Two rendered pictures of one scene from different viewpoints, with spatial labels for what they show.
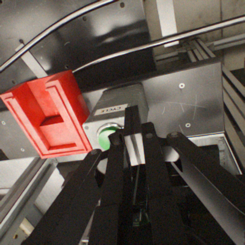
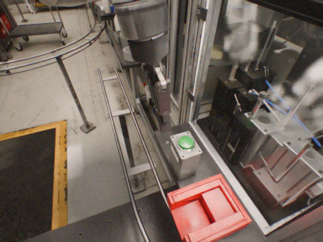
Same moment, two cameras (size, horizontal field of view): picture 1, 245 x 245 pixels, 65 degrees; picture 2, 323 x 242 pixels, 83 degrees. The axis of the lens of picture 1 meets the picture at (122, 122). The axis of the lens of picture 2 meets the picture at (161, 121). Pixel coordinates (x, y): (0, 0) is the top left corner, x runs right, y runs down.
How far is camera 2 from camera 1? 39 cm
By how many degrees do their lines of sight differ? 59
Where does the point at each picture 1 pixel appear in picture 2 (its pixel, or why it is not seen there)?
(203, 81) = (163, 135)
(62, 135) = (217, 200)
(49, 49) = not seen: outside the picture
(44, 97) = (192, 224)
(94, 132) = (185, 152)
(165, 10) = (138, 169)
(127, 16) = (145, 207)
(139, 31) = (155, 198)
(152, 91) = not seen: hidden behind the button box
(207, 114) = (180, 129)
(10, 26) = not seen: outside the picture
